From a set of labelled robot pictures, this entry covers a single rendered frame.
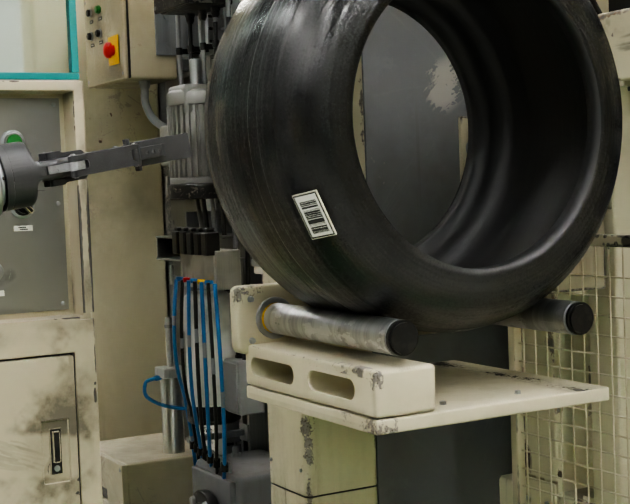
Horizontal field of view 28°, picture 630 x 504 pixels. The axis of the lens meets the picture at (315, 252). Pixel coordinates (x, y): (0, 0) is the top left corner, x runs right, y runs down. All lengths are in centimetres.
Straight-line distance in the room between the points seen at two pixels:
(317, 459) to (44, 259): 53
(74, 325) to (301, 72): 68
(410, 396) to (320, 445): 40
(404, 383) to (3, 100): 83
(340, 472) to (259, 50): 70
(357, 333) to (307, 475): 40
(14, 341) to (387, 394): 68
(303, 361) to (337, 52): 42
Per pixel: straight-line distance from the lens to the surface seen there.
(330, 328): 164
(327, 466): 193
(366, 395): 153
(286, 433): 195
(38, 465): 201
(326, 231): 150
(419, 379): 155
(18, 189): 143
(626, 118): 218
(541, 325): 173
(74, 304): 205
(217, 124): 164
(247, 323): 181
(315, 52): 150
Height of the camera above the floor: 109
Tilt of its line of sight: 3 degrees down
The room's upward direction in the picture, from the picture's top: 2 degrees counter-clockwise
